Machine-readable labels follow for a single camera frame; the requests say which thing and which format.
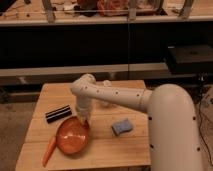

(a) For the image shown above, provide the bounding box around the small white cup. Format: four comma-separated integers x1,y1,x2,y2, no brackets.
102,80,112,87

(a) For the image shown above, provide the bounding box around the black striped box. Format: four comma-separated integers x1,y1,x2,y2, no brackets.
45,105,72,123

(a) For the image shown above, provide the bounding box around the wooden table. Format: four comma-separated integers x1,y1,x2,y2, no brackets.
15,83,150,171

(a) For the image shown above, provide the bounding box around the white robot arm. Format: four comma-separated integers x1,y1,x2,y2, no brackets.
71,74,204,171

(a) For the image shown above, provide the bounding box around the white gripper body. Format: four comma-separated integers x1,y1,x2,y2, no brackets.
76,96,92,122

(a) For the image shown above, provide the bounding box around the black box on shelf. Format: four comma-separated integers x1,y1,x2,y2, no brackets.
165,45,213,74

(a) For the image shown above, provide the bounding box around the orange toy carrot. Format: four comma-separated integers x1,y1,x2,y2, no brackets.
42,136,56,167

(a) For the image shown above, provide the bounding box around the white plastic cup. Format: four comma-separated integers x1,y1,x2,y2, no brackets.
99,100,115,108

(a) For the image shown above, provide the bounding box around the orange ceramic bowl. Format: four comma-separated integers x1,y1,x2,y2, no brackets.
56,117,90,155

